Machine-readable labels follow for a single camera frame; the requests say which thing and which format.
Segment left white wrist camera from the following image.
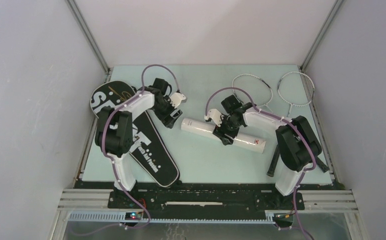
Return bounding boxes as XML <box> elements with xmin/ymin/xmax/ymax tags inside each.
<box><xmin>169</xmin><ymin>92</ymin><xmax>187</xmax><ymax>108</ymax></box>

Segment left white badminton racket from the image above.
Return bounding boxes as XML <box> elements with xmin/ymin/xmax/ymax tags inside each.
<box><xmin>231</xmin><ymin>73</ymin><xmax>294</xmax><ymax>178</ymax></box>

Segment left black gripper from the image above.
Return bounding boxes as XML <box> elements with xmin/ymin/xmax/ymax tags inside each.
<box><xmin>153</xmin><ymin>95</ymin><xmax>182</xmax><ymax>129</ymax></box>

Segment left electronics board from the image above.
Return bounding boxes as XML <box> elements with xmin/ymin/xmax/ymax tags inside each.
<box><xmin>125</xmin><ymin>211</ymin><xmax>143</xmax><ymax>221</ymax></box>

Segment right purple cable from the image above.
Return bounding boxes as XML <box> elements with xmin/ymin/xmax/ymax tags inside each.
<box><xmin>204</xmin><ymin>86</ymin><xmax>318</xmax><ymax>239</ymax></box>

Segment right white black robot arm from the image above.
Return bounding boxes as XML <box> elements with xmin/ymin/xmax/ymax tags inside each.
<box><xmin>204</xmin><ymin>95</ymin><xmax>322</xmax><ymax>209</ymax></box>

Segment right white badminton racket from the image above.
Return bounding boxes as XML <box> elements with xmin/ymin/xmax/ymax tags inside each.
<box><xmin>277</xmin><ymin>71</ymin><xmax>331</xmax><ymax>174</ymax></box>

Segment black racket cover bag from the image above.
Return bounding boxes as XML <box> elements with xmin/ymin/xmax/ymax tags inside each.
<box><xmin>90</xmin><ymin>81</ymin><xmax>180</xmax><ymax>188</ymax></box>

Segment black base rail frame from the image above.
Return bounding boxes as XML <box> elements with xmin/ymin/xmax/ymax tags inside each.
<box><xmin>60</xmin><ymin>180</ymin><xmax>359</xmax><ymax>229</ymax></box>

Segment white shuttlecock tube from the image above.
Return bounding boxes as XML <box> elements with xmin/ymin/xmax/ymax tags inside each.
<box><xmin>181</xmin><ymin>118</ymin><xmax>266</xmax><ymax>154</ymax></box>

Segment right electronics board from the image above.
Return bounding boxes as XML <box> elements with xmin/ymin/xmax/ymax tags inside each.
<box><xmin>274</xmin><ymin>214</ymin><xmax>294</xmax><ymax>229</ymax></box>

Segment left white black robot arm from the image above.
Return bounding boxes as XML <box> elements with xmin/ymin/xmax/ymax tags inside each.
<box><xmin>90</xmin><ymin>78</ymin><xmax>185</xmax><ymax>208</ymax></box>

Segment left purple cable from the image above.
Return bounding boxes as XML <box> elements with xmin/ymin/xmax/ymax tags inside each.
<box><xmin>100</xmin><ymin>64</ymin><xmax>180</xmax><ymax>230</ymax></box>

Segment purple cable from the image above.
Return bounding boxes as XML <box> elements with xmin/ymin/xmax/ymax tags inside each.
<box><xmin>100</xmin><ymin>64</ymin><xmax>180</xmax><ymax>230</ymax></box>
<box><xmin>204</xmin><ymin>86</ymin><xmax>318</xmax><ymax>239</ymax></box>

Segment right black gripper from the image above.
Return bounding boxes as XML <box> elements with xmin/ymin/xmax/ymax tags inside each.
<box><xmin>213</xmin><ymin>113</ymin><xmax>242</xmax><ymax>146</ymax></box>

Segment white badminton racket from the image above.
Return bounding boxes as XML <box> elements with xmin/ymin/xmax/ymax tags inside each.
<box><xmin>277</xmin><ymin>71</ymin><xmax>331</xmax><ymax>174</ymax></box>
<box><xmin>231</xmin><ymin>73</ymin><xmax>294</xmax><ymax>178</ymax></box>

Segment electronics board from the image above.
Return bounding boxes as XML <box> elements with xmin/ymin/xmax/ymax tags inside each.
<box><xmin>274</xmin><ymin>214</ymin><xmax>294</xmax><ymax>229</ymax></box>
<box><xmin>125</xmin><ymin>211</ymin><xmax>143</xmax><ymax>221</ymax></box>

